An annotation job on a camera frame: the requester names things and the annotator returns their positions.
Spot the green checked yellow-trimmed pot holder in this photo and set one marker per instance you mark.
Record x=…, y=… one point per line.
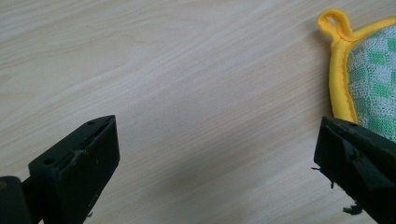
x=373, y=77

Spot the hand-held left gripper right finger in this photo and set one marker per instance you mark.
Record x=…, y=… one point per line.
x=358, y=158

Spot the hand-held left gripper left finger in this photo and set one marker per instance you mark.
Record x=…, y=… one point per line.
x=74, y=174

